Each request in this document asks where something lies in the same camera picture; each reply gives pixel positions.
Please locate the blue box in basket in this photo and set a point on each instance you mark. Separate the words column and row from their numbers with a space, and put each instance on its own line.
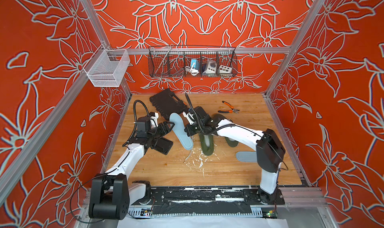
column 195, row 66

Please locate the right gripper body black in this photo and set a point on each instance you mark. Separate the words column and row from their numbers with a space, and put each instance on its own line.
column 195, row 128

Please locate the orange handled pliers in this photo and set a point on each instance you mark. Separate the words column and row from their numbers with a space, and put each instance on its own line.
column 230, row 110

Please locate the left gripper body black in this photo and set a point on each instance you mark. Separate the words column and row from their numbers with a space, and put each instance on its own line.
column 154, row 133

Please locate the grey insole near right arm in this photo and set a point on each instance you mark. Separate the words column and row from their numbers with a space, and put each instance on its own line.
column 247, row 157

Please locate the green canvas shoe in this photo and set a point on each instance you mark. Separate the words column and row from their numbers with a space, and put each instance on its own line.
column 216, row 119
column 207, row 144

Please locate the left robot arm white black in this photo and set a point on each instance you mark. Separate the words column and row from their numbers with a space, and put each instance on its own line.
column 111, row 195

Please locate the clear plastic wall bin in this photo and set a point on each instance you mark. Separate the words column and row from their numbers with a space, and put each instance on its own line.
column 105, row 73

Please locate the light blue insole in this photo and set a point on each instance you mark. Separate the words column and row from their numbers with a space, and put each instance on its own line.
column 179, row 131

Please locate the white device in basket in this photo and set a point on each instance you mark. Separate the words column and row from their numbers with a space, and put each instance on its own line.
column 211, row 68

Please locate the black wire wall basket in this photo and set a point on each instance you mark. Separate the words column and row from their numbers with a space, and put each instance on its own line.
column 175, row 61

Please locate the black tool case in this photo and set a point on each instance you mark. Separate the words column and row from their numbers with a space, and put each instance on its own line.
column 166, row 102

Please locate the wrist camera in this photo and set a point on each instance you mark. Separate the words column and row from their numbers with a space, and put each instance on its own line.
column 154, row 119
column 189, row 118

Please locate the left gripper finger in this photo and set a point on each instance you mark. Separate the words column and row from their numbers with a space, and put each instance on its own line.
column 166, row 127
column 162, row 145

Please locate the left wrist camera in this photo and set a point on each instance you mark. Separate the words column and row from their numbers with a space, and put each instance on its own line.
column 154, row 119

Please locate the white dotted box in basket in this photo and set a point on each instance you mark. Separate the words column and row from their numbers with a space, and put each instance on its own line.
column 225, row 70

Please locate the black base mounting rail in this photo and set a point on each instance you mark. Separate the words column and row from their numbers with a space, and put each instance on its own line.
column 227, row 201

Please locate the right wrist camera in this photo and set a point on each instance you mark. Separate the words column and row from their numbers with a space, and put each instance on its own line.
column 189, row 118

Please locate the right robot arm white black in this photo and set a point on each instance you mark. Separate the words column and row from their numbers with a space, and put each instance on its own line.
column 266, row 145

